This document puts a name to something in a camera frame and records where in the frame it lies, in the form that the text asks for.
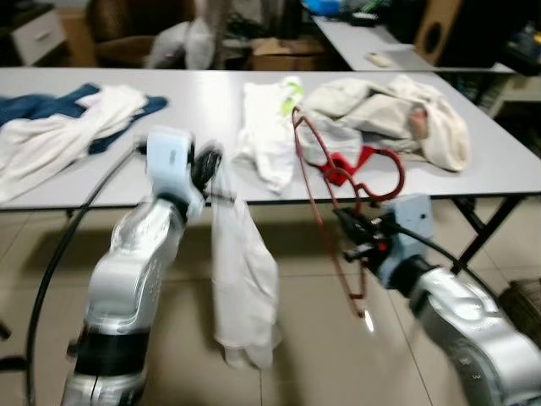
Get brown cardboard panel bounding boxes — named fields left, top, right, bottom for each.
left=59, top=10, right=90, bottom=67

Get black metal table leg frame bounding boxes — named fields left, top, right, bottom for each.
left=444, top=196, right=521, bottom=276

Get brown cardboard box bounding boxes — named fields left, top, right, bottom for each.
left=248, top=36, right=329, bottom=72

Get blue denim jeans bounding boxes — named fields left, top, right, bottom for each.
left=0, top=82, right=168, bottom=156

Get white garment with green tag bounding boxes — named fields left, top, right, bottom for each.
left=232, top=76, right=307, bottom=194

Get brown wicker stool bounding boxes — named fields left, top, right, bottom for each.
left=497, top=277, right=541, bottom=343

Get grey pillow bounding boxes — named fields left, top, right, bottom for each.
left=144, top=21, right=191, bottom=70
left=184, top=17, right=218, bottom=70

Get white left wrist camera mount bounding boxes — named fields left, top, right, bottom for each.
left=145, top=127, right=198, bottom=217

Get grey side table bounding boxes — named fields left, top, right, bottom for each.
left=311, top=15, right=518, bottom=77

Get white drawer unit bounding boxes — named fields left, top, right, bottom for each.
left=0, top=7, right=68, bottom=67

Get small red cloth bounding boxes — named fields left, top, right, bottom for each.
left=319, top=145, right=379, bottom=189

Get wooden loudspeaker box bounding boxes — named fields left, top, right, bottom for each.
left=413, top=0, right=467, bottom=69

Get small beige flat item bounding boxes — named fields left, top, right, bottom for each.
left=363, top=51, right=396, bottom=69

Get beige crumpled garment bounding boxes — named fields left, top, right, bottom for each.
left=298, top=74, right=473, bottom=174

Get black bag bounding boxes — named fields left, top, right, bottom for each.
left=499, top=19, right=541, bottom=77

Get brown armchair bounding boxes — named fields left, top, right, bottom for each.
left=85, top=0, right=199, bottom=69

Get blue round object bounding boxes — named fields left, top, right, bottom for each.
left=302, top=0, right=345, bottom=17

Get red plastic clothes hanger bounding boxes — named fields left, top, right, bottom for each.
left=291, top=106, right=407, bottom=320

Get plain white garment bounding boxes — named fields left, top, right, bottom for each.
left=0, top=85, right=150, bottom=204
left=208, top=161, right=284, bottom=370

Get pale grey right wrist camera mount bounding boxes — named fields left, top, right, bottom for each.
left=385, top=193, right=437, bottom=265

